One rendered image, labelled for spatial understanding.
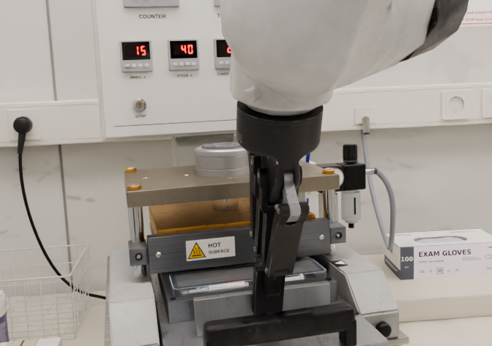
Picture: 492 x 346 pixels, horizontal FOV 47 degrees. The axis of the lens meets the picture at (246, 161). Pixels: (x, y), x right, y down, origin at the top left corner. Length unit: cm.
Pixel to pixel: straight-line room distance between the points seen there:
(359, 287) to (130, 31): 50
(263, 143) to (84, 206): 97
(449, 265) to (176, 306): 79
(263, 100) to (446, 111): 100
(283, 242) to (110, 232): 94
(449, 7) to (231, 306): 37
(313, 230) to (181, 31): 38
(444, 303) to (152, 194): 71
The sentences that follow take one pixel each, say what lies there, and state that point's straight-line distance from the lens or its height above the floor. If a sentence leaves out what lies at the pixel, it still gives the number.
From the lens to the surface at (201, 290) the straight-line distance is 66.
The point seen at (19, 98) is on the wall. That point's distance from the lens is 141.
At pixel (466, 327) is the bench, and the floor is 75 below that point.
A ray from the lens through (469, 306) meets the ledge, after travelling 123.
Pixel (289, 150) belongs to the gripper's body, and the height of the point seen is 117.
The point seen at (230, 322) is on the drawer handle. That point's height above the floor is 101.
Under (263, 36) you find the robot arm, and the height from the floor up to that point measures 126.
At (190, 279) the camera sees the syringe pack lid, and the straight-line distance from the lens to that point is 68.
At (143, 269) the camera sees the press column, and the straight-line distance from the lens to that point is 71.
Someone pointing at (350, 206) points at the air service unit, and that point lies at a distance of 98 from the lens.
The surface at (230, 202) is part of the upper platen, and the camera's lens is 77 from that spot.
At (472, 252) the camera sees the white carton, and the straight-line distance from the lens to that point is 132.
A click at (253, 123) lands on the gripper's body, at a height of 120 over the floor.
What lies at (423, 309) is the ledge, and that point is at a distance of 120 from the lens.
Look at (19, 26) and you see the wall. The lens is 141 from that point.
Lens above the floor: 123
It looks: 8 degrees down
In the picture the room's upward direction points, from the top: 2 degrees counter-clockwise
